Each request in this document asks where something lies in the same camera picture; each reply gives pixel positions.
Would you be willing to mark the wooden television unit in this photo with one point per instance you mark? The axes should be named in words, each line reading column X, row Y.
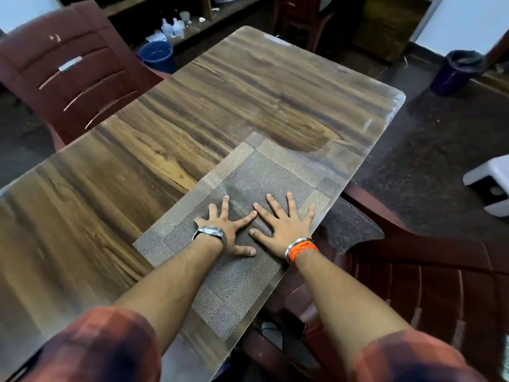
column 127, row 3

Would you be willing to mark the blue plastic bucket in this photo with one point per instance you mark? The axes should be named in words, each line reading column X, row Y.
column 157, row 57

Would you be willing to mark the orange plaid shirt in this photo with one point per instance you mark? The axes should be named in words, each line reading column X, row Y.
column 99, row 346

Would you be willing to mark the dark blue trash bin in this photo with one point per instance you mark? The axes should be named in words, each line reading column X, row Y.
column 453, row 75

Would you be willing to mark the silver wristwatch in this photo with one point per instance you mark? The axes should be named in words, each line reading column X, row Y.
column 210, row 231

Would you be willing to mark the white cup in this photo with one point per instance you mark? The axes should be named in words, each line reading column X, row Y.
column 185, row 16

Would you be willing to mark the wooden table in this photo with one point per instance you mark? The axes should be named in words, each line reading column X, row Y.
column 119, row 175

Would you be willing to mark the grey woven placemat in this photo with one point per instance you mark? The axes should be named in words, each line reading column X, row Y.
column 258, row 171

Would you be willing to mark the white plastic bottle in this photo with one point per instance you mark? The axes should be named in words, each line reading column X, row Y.
column 179, row 29
column 167, row 29

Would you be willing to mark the maroon plastic chair green label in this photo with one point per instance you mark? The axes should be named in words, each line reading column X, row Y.
column 417, row 282

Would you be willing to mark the person's right forearm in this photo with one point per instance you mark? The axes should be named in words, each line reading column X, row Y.
column 350, row 310

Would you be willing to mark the silver bangle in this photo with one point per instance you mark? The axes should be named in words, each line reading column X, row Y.
column 296, row 243

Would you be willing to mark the person's right hand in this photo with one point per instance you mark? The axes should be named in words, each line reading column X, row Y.
column 288, row 232

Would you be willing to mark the crumpled white paper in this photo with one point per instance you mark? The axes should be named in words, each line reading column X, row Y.
column 156, row 36

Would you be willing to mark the person's left hand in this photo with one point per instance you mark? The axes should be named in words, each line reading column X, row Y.
column 228, row 238

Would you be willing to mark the white sock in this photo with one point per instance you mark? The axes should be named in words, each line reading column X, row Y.
column 271, row 334

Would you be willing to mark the wooden shoe cabinet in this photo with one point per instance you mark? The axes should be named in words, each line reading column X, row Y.
column 495, row 75

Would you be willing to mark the white plastic stool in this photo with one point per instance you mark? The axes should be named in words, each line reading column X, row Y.
column 497, row 167

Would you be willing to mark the olive storage box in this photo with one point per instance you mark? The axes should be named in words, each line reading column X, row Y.
column 389, row 23

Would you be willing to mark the person's left forearm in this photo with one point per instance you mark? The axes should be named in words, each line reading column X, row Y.
column 171, row 286

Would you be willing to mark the maroon plastic chair white marks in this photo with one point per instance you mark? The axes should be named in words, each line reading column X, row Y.
column 79, row 95

